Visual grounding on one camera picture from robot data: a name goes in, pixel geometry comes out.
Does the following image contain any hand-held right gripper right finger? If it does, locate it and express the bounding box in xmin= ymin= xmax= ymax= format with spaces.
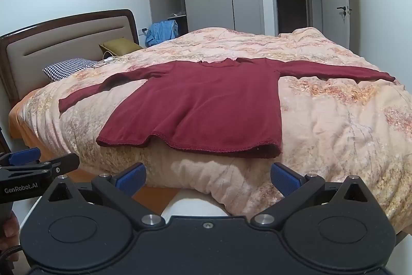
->
xmin=250 ymin=162 xmax=376 ymax=229

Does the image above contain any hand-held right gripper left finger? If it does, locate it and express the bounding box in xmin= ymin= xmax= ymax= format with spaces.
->
xmin=41 ymin=162 xmax=166 ymax=229

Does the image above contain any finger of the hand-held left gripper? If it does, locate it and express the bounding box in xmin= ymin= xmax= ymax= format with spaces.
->
xmin=0 ymin=148 xmax=41 ymax=166
xmin=30 ymin=153 xmax=80 ymax=178

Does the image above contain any maroon long-sleeved sweater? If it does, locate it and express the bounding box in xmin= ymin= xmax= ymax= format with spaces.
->
xmin=58 ymin=58 xmax=396 ymax=160

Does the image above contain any person's left hand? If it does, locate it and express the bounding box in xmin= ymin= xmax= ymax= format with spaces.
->
xmin=0 ymin=212 xmax=21 ymax=263

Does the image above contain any floral peach quilt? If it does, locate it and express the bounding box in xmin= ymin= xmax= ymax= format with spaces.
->
xmin=19 ymin=27 xmax=412 ymax=232

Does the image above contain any white cloth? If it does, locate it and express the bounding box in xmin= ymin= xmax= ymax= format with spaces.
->
xmin=160 ymin=190 xmax=232 ymax=218

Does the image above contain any houndstooth pillow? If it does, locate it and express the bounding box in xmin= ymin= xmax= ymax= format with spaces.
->
xmin=43 ymin=59 xmax=104 ymax=81

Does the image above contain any padded wooden bed headboard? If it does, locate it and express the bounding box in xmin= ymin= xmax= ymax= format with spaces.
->
xmin=0 ymin=9 xmax=144 ymax=110

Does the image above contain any olive green pillow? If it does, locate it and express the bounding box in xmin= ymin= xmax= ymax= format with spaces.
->
xmin=99 ymin=38 xmax=143 ymax=57

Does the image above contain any blue garment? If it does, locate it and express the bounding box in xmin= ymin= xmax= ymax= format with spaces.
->
xmin=145 ymin=20 xmax=178 ymax=47

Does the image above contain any black braided cable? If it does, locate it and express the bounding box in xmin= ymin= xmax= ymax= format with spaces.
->
xmin=0 ymin=245 xmax=24 ymax=263

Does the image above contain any white charger with cable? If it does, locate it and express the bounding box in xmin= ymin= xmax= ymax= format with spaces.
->
xmin=93 ymin=51 xmax=115 ymax=68

